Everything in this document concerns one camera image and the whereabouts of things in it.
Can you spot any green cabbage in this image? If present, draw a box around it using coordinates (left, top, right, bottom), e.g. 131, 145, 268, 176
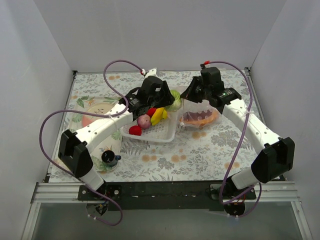
165, 89, 182, 112

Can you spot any yellow banana bunch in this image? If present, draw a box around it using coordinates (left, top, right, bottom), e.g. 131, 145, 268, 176
150, 107, 168, 126

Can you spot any clear zip top bag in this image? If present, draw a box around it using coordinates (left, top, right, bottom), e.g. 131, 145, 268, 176
176, 99, 221, 129

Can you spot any purple onion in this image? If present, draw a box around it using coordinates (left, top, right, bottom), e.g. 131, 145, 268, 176
137, 114, 151, 129

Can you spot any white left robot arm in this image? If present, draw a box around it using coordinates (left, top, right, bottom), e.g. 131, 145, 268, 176
58, 76, 175, 200

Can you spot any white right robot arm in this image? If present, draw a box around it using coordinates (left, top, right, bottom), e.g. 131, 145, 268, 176
180, 67, 295, 199

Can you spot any red apple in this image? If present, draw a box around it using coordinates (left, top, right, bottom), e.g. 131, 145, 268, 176
146, 107, 157, 118

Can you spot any floral table mat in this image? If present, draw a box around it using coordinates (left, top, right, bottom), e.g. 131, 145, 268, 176
68, 72, 256, 182

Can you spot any white plastic basket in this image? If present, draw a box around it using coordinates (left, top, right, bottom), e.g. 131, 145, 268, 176
120, 108, 182, 143

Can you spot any red strawberry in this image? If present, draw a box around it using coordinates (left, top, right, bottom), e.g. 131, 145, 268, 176
128, 125, 142, 136

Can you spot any pink beige round plate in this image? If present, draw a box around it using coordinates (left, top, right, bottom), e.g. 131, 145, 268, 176
81, 102, 114, 127

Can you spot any leaf patterned tray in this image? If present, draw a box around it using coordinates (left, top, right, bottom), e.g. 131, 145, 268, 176
64, 96, 122, 173

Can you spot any dark blue mug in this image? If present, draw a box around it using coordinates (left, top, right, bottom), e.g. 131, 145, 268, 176
101, 150, 122, 168

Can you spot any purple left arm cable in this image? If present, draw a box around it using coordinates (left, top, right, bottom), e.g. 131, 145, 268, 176
39, 59, 147, 227

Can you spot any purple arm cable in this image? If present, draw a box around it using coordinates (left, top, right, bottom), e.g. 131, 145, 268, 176
39, 59, 147, 227
218, 61, 263, 218

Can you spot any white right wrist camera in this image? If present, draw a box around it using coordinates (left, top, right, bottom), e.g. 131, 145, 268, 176
200, 60, 210, 70

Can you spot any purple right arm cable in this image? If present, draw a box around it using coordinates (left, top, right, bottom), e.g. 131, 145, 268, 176
218, 61, 263, 218

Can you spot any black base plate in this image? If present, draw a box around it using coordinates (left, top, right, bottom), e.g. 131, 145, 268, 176
77, 180, 257, 212

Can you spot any aluminium frame rail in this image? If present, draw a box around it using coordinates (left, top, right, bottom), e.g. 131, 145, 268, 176
31, 181, 313, 240

